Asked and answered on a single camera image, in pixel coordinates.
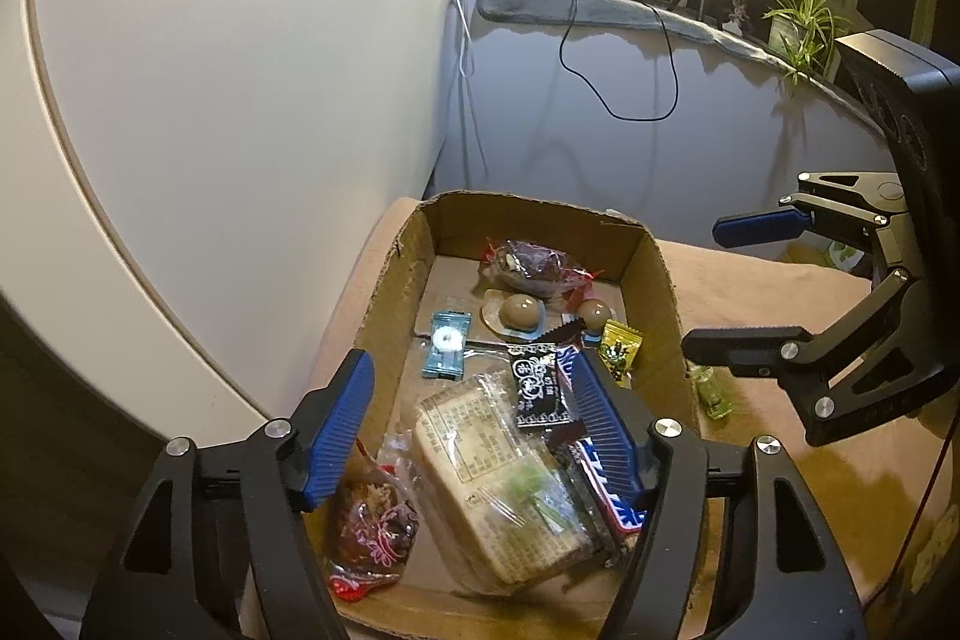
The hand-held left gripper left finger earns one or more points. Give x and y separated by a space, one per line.
337 430

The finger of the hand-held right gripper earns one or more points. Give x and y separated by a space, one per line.
757 227
735 346

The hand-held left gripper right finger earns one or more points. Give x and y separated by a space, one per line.
611 422

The brown chocolate bar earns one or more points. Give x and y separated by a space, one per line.
600 482

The black candy packet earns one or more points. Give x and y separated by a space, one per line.
536 389

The cardboard box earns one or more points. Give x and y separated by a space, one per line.
409 287

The green candy packet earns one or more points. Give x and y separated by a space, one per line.
712 394

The yellow candy packet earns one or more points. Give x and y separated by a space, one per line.
621 351

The green patterned packet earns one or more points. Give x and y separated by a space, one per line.
840 254

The red floral snack packet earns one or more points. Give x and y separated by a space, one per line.
371 527

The braised egg packet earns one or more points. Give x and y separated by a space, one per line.
595 312
519 312

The blue candy packet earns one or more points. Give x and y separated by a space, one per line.
446 344

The clear wrapped pastry package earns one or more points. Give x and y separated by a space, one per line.
480 482

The red wrapped dark snack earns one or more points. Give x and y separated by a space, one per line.
532 261

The potted spider plant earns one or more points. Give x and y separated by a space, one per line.
802 21

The small flowering plant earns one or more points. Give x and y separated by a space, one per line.
739 14

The grey windowsill cloth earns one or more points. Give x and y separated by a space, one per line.
525 3

